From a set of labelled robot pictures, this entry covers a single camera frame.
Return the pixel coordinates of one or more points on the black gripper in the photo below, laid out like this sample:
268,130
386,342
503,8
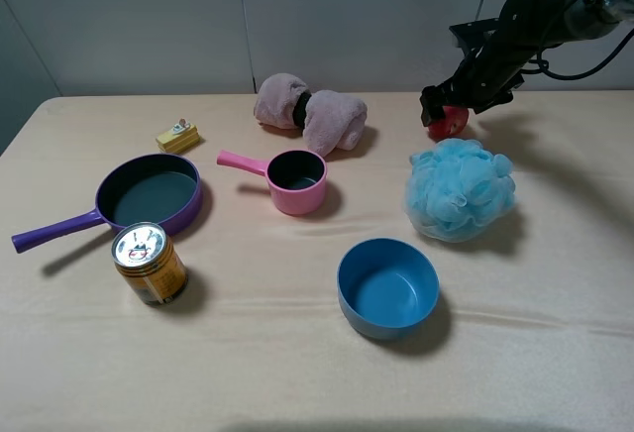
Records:
485,76

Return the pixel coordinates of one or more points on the red peach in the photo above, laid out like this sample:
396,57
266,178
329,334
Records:
455,120

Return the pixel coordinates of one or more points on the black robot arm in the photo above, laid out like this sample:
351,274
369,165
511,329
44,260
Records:
578,21

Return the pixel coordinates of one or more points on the blue mesh bath sponge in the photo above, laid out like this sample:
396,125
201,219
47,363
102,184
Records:
456,190

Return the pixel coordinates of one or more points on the pink rolled towel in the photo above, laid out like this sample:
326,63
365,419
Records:
328,120

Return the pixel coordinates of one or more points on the pink saucepan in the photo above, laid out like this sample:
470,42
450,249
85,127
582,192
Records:
296,179

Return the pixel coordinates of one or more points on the blue plastic bowl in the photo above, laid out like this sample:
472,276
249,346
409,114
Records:
386,288

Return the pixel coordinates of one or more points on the yellow toy cake slice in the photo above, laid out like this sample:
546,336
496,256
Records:
181,137

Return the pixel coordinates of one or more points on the purple frying pan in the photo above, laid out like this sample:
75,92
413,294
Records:
163,189

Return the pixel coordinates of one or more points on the yellow beverage can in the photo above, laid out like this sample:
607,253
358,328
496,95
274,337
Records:
144,256

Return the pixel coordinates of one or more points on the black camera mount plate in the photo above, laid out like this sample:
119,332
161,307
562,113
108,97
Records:
473,35

